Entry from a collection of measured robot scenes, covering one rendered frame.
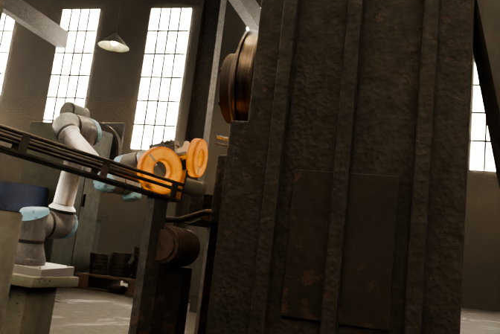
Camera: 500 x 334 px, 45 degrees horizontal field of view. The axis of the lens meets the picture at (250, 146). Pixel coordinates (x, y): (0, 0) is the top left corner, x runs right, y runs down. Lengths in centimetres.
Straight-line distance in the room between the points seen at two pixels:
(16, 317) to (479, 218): 1054
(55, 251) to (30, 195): 56
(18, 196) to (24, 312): 316
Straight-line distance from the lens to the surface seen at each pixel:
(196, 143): 233
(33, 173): 594
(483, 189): 1237
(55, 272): 259
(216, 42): 986
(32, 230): 260
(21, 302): 255
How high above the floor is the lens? 46
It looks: 10 degrees up
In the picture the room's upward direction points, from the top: 6 degrees clockwise
